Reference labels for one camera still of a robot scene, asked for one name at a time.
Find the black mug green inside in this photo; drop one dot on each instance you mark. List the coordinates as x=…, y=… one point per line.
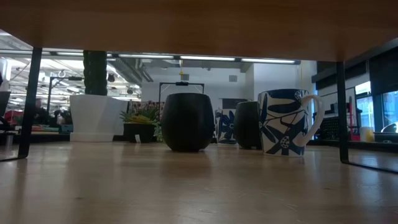
x=187, y=124

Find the black aluminium table frame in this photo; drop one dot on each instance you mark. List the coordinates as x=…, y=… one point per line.
x=367, y=145

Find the wooden shelf black legs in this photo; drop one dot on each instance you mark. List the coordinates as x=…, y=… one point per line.
x=199, y=25

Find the white mug blue floral print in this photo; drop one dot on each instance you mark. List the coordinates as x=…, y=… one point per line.
x=273, y=124
x=225, y=127

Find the black mug orange inside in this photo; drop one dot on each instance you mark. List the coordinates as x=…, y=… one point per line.
x=247, y=124

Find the person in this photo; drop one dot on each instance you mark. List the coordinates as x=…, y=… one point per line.
x=39, y=110

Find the cactus in white planter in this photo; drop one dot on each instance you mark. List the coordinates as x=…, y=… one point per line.
x=93, y=118

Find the fluorescent ceiling light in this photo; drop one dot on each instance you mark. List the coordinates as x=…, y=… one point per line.
x=267, y=61
x=146, y=56
x=207, y=58

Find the succulent in black pot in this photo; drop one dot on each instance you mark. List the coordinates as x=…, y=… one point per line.
x=140, y=132

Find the red floor stand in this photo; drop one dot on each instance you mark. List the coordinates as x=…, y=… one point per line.
x=350, y=118

